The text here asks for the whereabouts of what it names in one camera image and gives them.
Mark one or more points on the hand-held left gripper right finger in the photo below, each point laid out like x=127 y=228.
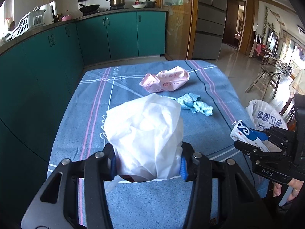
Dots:
x=183 y=169

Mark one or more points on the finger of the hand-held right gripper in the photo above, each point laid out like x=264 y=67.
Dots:
x=276 y=138
x=269 y=167

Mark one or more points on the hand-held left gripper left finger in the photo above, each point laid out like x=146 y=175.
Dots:
x=113 y=169

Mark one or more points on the white printed trash bag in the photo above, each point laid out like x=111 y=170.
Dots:
x=262 y=114

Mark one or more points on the white and blue carton box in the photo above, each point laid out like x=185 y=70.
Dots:
x=240 y=133

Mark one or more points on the white plastic bag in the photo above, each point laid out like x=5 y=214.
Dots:
x=143 y=133

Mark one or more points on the person's right forearm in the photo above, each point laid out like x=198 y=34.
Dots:
x=288 y=214

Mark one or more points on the person's right hand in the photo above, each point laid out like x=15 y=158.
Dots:
x=294 y=187

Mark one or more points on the blue striped tablecloth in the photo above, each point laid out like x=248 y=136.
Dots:
x=90 y=114

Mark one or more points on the wooden bench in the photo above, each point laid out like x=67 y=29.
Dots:
x=269 y=72

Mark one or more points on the blue crumpled cloth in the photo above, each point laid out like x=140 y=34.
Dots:
x=190 y=102

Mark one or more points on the pink cloth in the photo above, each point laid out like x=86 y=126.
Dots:
x=259 y=49

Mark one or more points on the large pink printed wrapper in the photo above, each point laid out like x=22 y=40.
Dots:
x=171 y=78

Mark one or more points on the small pink packet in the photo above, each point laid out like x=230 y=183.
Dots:
x=149 y=82

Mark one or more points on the white air conditioner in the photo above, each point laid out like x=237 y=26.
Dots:
x=301 y=29

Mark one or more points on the green hanging vine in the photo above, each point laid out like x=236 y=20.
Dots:
x=265 y=23

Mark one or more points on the brown wooden door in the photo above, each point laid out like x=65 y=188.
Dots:
x=231 y=23

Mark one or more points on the teal kitchen cabinets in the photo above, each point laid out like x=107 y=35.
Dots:
x=119 y=35

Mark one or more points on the grey refrigerator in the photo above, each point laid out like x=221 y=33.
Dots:
x=209 y=16

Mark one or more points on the wooden glass door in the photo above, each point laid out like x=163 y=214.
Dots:
x=177 y=28

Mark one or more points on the pink bowl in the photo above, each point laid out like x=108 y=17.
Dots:
x=67 y=18

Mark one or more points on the black wok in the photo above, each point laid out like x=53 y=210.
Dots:
x=89 y=8

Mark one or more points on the white bowl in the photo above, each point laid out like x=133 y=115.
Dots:
x=138 y=6

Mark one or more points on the dark lidded pot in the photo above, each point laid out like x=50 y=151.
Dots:
x=149 y=4

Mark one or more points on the steel cooking pot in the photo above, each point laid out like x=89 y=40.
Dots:
x=117 y=0

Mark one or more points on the white kitchen appliance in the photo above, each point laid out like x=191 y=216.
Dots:
x=47 y=13

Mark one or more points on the white dish rack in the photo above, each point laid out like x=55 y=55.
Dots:
x=25 y=23

